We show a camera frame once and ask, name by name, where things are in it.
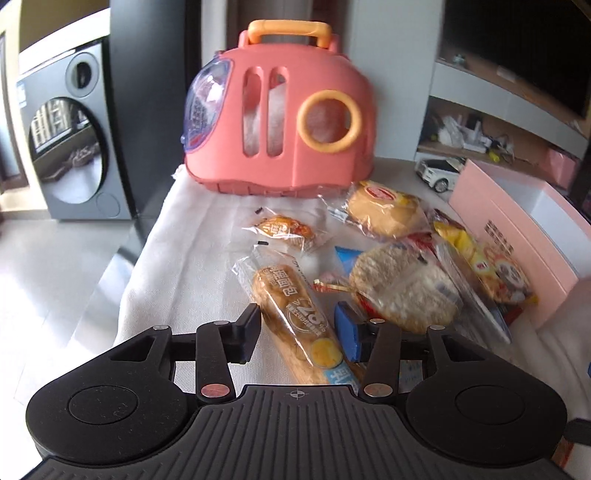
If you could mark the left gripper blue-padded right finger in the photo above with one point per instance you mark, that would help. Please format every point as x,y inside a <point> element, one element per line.
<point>376,343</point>

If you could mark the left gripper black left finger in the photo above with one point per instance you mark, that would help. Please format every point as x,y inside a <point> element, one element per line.
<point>219,344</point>

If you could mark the long bread stick packet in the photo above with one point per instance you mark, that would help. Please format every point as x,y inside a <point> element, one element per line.
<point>301,331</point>

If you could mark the yellow chips bag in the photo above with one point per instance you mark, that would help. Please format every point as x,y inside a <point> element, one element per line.
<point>503,279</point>

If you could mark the rice cracker packet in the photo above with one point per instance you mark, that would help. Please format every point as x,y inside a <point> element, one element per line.
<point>414,286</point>

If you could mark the white table cloth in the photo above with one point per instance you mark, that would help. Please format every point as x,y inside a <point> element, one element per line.
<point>183,278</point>

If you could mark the light blue snack packet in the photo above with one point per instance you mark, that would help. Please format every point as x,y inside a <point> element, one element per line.
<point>347,257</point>

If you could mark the round bun in wrapper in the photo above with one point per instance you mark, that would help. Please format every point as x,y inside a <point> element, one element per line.
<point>378,211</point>

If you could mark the small orange pastry packet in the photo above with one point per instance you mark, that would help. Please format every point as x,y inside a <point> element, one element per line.
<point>296,234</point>

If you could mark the white toy car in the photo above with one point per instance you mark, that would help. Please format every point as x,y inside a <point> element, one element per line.
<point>441,175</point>

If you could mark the pink cardboard box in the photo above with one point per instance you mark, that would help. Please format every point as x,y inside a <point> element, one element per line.
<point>540,229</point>

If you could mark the pink toy carrier case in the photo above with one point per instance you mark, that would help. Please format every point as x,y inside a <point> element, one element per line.
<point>284,113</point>

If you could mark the grey washing machine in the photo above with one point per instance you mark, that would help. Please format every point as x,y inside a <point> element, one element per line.
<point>64,110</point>

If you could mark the white shelf unit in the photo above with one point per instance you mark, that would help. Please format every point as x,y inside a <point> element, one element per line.
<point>522,68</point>

